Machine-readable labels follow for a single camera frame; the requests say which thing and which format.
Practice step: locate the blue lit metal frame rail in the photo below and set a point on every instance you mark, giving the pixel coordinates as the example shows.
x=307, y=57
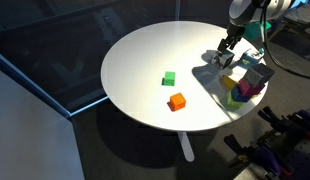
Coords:
x=35, y=88

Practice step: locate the small green cube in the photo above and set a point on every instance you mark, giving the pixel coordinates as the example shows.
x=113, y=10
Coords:
x=169, y=78

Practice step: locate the magenta block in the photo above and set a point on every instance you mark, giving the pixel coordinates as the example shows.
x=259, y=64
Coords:
x=245, y=88

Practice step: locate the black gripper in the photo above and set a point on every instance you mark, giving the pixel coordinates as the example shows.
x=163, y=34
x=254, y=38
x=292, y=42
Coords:
x=235, y=31

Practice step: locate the small orange cube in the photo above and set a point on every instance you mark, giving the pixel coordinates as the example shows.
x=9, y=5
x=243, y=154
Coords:
x=177, y=101

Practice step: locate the yellow toy banana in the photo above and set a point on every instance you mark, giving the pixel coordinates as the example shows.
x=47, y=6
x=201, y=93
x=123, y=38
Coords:
x=227, y=81

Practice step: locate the black perforated mounting board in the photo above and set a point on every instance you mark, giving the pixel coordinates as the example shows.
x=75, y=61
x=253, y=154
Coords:
x=303, y=156

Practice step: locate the lime green block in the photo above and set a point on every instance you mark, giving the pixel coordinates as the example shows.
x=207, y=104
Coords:
x=232, y=102

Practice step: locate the white table leg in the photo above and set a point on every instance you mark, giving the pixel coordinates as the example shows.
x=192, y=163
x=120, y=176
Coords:
x=186, y=148

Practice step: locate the black purple clamp orange tip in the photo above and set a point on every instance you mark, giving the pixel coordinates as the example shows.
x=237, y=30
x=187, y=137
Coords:
x=261, y=155
x=278, y=121

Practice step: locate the dark blue block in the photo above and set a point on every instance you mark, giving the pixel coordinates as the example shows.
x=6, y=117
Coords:
x=238, y=96

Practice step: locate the dark grey cube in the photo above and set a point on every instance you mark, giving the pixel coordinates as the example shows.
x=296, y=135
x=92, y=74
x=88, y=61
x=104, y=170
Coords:
x=258, y=76

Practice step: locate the multicoloured foam cube with number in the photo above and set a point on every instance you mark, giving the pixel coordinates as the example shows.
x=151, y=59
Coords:
x=246, y=61

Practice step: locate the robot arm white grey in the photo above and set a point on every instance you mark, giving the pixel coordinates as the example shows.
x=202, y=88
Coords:
x=248, y=10

